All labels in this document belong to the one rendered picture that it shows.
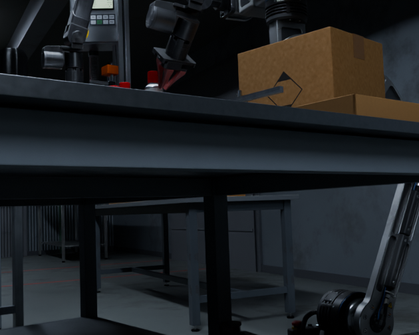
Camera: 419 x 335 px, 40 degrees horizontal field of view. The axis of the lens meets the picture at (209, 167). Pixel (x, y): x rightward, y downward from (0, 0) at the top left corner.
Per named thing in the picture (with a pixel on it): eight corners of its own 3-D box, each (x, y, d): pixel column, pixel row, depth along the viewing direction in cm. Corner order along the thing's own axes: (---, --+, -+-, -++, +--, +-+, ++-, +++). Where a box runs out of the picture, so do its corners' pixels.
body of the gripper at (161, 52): (150, 53, 150) (159, 26, 146) (183, 58, 156) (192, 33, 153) (161, 65, 146) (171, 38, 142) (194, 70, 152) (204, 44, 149)
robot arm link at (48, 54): (83, 30, 181) (76, 34, 189) (46, 26, 176) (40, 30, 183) (83, 69, 182) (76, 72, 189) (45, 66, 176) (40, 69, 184)
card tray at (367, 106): (229, 141, 113) (229, 121, 113) (319, 147, 129) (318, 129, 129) (355, 119, 89) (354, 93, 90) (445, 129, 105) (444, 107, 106)
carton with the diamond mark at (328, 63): (241, 152, 156) (237, 53, 158) (296, 155, 172) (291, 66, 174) (336, 139, 134) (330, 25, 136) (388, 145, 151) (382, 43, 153)
